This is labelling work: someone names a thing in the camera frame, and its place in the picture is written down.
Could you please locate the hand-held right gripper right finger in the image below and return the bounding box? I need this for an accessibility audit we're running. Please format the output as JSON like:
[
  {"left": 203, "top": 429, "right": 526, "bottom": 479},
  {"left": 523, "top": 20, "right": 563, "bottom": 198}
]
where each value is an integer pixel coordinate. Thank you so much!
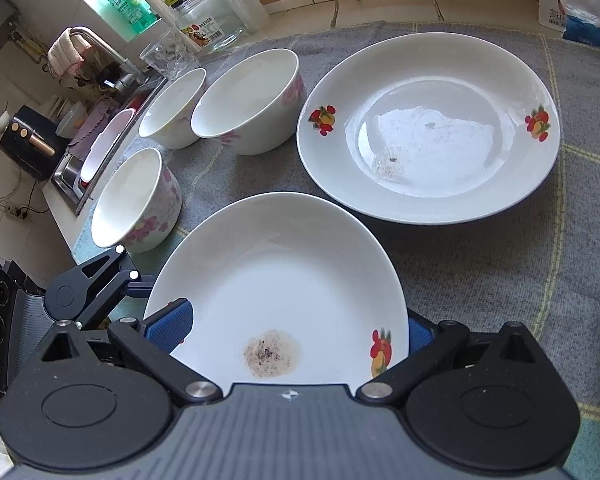
[{"left": 355, "top": 310, "right": 548, "bottom": 403}]

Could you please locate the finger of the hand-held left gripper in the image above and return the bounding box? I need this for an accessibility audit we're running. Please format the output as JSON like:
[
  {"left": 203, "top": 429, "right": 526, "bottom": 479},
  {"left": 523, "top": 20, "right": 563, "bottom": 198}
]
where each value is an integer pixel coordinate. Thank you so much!
[{"left": 44, "top": 245, "right": 155, "bottom": 331}]

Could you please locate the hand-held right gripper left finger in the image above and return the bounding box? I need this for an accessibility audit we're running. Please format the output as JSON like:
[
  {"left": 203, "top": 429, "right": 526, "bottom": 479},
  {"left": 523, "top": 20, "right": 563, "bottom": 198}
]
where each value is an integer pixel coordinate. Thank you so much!
[{"left": 40, "top": 299, "right": 223, "bottom": 406}]

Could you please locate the white pink floral bowl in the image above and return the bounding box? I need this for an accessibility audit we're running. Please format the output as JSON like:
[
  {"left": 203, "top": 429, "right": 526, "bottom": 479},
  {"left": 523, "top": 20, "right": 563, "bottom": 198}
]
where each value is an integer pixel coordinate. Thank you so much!
[
  {"left": 138, "top": 67, "right": 208, "bottom": 150},
  {"left": 90, "top": 147, "right": 183, "bottom": 254},
  {"left": 190, "top": 48, "right": 308, "bottom": 156}
]

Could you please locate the white fruit print plate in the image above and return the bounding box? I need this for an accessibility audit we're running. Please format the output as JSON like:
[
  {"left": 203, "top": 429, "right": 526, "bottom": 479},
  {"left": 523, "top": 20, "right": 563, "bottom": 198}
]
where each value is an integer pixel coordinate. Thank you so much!
[
  {"left": 296, "top": 32, "right": 561, "bottom": 226},
  {"left": 142, "top": 192, "right": 411, "bottom": 386}
]

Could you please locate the grey checked table cloth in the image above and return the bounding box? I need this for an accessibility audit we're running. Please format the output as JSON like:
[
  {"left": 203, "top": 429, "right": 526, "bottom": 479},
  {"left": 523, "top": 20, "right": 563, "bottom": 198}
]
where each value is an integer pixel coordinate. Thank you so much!
[{"left": 72, "top": 20, "right": 600, "bottom": 480}]

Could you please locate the stainless steel sink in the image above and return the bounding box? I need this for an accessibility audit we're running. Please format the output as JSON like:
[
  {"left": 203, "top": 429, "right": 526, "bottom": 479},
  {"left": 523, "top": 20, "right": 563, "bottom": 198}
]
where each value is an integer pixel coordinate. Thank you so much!
[{"left": 50, "top": 80, "right": 166, "bottom": 216}]

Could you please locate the white plate with pink rim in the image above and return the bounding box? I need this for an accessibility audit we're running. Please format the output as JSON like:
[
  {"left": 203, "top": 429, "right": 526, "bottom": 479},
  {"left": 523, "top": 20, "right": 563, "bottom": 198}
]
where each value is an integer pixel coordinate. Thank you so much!
[{"left": 80, "top": 107, "right": 136, "bottom": 186}]

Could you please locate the black countertop appliance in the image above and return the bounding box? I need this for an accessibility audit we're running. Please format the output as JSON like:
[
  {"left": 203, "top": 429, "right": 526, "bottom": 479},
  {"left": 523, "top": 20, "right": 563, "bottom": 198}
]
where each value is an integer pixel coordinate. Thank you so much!
[{"left": 0, "top": 105, "right": 68, "bottom": 183}]

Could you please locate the purple dish cloth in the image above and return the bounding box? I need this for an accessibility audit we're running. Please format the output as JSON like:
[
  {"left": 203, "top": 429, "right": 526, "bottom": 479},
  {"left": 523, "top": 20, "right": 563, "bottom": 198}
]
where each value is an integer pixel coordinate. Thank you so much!
[{"left": 67, "top": 100, "right": 122, "bottom": 161}]

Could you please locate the pink and white rag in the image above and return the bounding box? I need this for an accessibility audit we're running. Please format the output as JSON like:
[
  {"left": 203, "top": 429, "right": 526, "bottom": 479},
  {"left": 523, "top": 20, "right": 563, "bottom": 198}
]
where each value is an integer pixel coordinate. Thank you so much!
[{"left": 47, "top": 27, "right": 93, "bottom": 81}]

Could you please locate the metal faucet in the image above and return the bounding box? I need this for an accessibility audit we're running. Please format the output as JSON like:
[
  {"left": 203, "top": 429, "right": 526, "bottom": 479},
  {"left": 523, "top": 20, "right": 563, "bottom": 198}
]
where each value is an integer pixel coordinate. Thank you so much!
[{"left": 70, "top": 26, "right": 141, "bottom": 88}]

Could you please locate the clear drinking glass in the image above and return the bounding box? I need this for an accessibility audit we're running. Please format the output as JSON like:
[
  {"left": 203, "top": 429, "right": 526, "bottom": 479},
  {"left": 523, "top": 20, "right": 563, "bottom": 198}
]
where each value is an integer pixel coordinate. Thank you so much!
[{"left": 139, "top": 30, "right": 201, "bottom": 81}]

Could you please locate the glass jar with label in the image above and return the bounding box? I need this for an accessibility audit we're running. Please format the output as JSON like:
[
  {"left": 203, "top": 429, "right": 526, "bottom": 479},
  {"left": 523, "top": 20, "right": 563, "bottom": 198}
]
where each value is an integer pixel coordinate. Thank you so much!
[{"left": 165, "top": 0, "right": 246, "bottom": 53}]

